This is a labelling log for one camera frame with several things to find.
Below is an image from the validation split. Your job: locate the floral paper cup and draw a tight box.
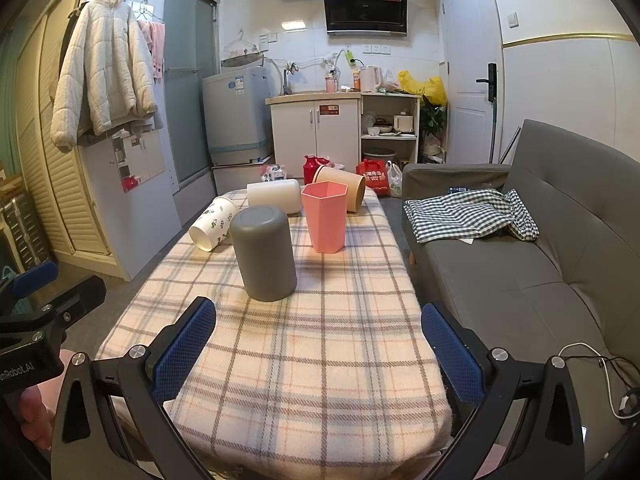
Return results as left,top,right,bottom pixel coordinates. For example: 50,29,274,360
188,196,241,253

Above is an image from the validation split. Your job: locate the washing machine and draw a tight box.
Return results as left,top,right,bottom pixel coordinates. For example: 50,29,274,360
202,66,274,166

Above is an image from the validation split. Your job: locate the pink hanging garment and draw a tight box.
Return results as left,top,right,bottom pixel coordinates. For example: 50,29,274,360
136,20,166,80

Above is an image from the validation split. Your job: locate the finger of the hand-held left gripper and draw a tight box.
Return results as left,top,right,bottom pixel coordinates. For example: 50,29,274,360
0,259,59,306
30,275,107,347

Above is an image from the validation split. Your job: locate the white door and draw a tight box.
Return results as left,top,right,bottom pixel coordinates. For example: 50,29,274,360
438,0,503,165

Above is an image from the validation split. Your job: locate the green potted plant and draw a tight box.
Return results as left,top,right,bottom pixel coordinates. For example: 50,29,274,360
419,94,448,137

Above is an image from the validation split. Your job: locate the grey sofa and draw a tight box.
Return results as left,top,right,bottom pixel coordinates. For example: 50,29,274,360
402,119,640,472

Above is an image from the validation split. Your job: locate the white electric kettle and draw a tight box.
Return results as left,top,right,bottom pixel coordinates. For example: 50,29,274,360
360,65,382,93

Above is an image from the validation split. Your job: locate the black range hood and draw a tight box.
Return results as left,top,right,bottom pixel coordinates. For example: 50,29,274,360
317,0,409,36

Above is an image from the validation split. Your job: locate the grey plastic cup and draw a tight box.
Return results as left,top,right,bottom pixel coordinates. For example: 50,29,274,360
229,205,298,303

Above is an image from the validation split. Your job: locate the white puffer jacket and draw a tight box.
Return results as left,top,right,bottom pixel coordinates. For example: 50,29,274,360
50,0,160,155

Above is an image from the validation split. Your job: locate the tan plastic cup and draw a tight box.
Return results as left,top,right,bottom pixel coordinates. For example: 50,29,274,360
312,165,367,213

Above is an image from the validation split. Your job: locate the white sink cabinet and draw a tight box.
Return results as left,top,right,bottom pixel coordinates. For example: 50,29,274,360
265,92,362,178

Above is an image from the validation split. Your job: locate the white plastic bag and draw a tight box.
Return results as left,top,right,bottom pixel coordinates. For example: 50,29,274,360
386,161,404,198

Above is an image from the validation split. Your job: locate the red bottle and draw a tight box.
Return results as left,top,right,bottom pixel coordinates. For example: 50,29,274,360
303,155,332,186

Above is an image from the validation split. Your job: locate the white open shelf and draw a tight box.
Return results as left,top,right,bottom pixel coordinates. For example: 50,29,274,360
360,92,421,166

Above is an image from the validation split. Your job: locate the silver suitcase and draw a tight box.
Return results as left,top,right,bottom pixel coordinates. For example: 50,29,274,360
0,180,52,272

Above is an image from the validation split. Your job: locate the white cable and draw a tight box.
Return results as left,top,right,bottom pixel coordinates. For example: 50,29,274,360
559,342,632,411

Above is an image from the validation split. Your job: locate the cream louvred wardrobe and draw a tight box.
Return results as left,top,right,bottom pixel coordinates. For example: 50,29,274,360
14,0,126,282

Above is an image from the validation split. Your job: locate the green checked cloth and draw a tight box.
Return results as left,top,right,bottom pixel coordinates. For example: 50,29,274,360
404,188,540,245

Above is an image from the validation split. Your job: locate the plaid tablecloth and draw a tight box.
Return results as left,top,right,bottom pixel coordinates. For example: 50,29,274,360
95,185,453,472

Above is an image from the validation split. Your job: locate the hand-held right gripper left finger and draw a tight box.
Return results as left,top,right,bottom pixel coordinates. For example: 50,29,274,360
50,296,217,480

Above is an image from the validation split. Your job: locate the yellow plastic bag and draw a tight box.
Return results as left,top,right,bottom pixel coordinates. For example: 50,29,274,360
398,70,447,106

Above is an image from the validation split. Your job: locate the red shopping bag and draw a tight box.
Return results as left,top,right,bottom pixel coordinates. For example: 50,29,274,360
356,159,392,197

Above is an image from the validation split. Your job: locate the black door lock handle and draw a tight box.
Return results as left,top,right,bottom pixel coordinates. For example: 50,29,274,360
476,63,498,101

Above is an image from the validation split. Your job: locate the frosted glass sliding door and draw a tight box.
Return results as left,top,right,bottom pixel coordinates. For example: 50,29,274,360
164,0,221,193

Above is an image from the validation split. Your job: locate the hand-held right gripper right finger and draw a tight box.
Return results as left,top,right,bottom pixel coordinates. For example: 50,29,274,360
421,301,586,480

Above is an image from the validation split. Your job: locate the white plastic cup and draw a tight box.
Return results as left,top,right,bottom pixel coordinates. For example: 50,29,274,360
247,178,304,217

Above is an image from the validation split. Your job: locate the pink hexagonal cup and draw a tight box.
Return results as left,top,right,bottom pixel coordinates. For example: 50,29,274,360
301,181,349,254

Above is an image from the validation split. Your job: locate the person's left hand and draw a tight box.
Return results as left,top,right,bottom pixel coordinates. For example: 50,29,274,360
19,349,76,453

